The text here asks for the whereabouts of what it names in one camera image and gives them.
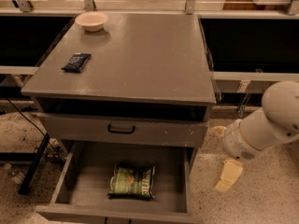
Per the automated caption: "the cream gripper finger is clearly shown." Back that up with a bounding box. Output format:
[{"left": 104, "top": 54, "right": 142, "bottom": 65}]
[
  {"left": 215, "top": 159, "right": 243, "bottom": 192},
  {"left": 212, "top": 126, "right": 226, "bottom": 137}
]

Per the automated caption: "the green jalapeno chip bag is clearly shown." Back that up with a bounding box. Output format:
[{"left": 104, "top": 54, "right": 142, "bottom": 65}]
[{"left": 107, "top": 164, "right": 155, "bottom": 200}]

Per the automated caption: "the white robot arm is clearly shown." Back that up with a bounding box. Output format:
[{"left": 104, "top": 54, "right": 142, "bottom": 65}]
[{"left": 215, "top": 81, "right": 299, "bottom": 192}]

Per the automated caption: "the closed grey top drawer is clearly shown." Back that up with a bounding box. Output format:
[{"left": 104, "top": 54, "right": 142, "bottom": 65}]
[{"left": 38, "top": 113, "right": 207, "bottom": 147}]

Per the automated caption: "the grey drawer cabinet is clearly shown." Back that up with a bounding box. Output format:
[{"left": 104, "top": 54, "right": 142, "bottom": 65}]
[{"left": 22, "top": 14, "right": 215, "bottom": 224}]

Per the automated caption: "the open grey middle drawer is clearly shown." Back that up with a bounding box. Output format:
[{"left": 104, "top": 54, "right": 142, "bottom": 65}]
[{"left": 36, "top": 142, "right": 203, "bottom": 224}]

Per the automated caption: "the dark blue snack bag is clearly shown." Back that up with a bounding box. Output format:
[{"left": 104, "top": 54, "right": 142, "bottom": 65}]
[{"left": 62, "top": 53, "right": 91, "bottom": 73}]

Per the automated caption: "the white bowl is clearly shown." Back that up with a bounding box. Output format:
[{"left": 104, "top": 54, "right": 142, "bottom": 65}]
[{"left": 75, "top": 11, "right": 108, "bottom": 32}]

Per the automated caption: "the black table leg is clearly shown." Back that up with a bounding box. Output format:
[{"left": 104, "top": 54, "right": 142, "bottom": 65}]
[{"left": 18, "top": 133, "right": 50, "bottom": 195}]

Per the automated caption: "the black drawer handle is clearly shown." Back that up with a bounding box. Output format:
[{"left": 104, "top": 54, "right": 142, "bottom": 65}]
[{"left": 107, "top": 124, "right": 135, "bottom": 134}]

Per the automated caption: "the black cable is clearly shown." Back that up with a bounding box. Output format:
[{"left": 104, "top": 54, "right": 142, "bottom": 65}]
[{"left": 4, "top": 96, "right": 64, "bottom": 161}]

